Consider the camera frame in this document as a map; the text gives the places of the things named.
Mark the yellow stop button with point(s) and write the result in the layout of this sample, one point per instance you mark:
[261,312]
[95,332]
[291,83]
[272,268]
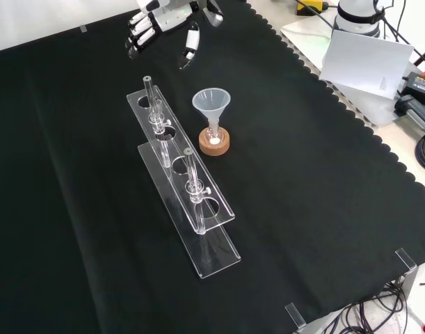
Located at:
[311,5]

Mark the black cloth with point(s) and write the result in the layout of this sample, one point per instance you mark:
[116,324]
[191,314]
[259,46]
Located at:
[302,174]

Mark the translucent plastic funnel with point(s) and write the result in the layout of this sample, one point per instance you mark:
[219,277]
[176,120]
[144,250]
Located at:
[212,102]

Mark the clear acrylic funnel stand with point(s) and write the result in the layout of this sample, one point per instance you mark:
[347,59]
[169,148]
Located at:
[184,163]

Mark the clear round-bottom flask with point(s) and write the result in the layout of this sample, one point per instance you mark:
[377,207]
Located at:
[214,136]

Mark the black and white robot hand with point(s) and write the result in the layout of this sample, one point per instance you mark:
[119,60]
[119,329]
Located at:
[170,15]

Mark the pale board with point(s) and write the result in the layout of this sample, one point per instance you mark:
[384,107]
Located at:
[365,62]

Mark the grey table leg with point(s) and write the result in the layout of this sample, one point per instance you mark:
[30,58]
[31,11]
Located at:
[409,285]

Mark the clear cloth clip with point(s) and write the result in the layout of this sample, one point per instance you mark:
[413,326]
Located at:
[295,315]
[406,259]

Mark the black power adapter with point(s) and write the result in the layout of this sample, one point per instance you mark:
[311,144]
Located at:
[422,83]

